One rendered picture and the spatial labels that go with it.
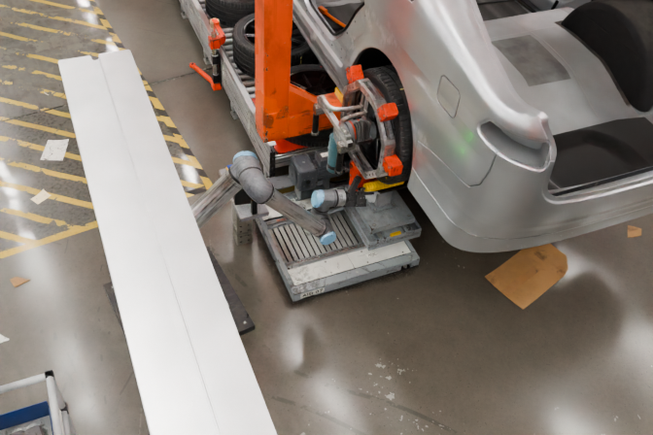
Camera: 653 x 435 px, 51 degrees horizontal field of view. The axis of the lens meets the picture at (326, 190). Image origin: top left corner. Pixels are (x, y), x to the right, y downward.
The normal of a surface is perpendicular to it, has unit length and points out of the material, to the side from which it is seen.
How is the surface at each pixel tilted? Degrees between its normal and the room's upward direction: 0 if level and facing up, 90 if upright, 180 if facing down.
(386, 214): 0
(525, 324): 0
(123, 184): 0
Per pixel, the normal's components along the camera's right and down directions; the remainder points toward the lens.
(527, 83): 0.20, -0.44
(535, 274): 0.05, -0.70
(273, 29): 0.39, 0.66
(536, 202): 0.07, 0.69
